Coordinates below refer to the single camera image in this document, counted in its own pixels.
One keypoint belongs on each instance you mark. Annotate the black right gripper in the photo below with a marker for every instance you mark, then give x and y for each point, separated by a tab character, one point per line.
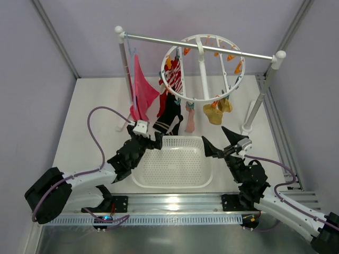
225	151

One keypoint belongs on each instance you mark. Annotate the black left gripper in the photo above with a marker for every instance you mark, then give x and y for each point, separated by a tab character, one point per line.
145	140

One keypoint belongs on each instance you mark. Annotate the yellow sock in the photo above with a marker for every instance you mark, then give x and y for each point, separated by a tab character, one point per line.
213	114
224	105

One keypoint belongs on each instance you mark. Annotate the pink sock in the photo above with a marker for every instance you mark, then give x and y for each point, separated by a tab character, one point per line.
190	126

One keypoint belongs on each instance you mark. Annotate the black striped sock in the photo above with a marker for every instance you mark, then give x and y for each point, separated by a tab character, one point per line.
179	117
165	120

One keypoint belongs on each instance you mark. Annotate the teal clothes peg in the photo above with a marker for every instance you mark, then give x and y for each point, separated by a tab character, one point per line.
177	101

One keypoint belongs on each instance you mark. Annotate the white round clip hanger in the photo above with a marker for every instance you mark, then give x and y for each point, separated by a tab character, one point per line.
174	54

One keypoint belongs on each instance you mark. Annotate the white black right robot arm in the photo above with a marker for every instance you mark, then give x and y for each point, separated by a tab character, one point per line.
319	229

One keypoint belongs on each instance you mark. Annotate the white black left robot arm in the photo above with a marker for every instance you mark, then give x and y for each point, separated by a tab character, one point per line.
56	191

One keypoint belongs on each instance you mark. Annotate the pink towel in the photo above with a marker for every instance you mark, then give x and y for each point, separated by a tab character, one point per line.
143	94

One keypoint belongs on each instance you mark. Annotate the white perforated plastic basket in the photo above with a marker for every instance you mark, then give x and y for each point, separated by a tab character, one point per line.
180	164

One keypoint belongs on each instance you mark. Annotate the white metal clothes rack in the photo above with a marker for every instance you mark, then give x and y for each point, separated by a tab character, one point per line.
202	43

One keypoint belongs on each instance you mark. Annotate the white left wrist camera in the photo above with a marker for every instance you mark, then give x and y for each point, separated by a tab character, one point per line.
141	128

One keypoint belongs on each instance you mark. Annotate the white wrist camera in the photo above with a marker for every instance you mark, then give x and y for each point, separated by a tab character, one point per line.
141	128
243	146

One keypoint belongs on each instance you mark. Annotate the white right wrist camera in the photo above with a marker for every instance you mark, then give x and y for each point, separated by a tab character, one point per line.
243	146

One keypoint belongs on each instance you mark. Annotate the aluminium mounting rail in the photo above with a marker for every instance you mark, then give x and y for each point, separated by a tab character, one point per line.
203	202

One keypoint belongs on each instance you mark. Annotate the blue wire hanger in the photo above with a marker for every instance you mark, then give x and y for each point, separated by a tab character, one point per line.
132	53

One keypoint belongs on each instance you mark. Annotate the white slotted cable duct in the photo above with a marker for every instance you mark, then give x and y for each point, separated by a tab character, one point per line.
153	220

